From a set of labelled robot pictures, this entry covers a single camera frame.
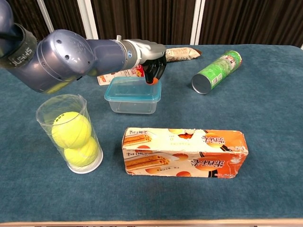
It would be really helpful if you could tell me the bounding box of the blue velvet table cloth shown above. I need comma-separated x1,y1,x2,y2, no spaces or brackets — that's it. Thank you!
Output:
0,44,303,223

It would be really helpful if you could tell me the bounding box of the dark pleated curtain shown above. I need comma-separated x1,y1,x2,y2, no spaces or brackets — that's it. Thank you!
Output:
7,0,303,48

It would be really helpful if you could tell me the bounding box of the blue plastic lid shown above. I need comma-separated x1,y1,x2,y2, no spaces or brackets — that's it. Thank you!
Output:
104,76,162,104

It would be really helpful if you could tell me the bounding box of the yellow tennis ball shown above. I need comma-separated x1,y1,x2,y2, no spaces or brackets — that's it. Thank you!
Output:
63,137,99,167
51,111,92,149

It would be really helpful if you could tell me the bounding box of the clear tennis ball tube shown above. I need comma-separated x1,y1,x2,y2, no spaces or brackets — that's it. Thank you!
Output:
35,94,104,175

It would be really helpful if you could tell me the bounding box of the brown beige snack bar wrapper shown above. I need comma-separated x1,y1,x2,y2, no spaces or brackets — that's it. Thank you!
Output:
164,47,202,63

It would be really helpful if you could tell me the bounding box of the thin grey frame post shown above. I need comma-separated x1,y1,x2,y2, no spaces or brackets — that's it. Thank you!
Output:
36,0,56,33

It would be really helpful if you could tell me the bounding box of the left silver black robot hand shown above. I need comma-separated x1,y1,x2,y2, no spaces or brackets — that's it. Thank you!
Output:
136,39,168,85

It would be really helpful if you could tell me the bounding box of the black velcro arm strap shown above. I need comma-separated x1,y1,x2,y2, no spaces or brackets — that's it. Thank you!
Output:
0,23,38,70

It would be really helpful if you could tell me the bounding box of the orange egg roll box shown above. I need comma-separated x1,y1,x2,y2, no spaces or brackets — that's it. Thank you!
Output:
122,127,249,179

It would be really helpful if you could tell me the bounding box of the clear plastic food container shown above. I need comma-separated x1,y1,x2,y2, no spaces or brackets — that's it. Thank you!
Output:
107,99,158,115

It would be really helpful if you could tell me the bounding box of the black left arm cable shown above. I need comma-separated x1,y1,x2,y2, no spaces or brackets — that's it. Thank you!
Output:
0,33,24,42

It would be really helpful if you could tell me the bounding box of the green chips can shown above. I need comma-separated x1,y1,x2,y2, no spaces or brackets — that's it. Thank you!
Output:
191,50,243,95

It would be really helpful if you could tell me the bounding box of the red white snack carton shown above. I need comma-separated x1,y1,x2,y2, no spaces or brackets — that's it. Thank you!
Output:
96,65,145,86

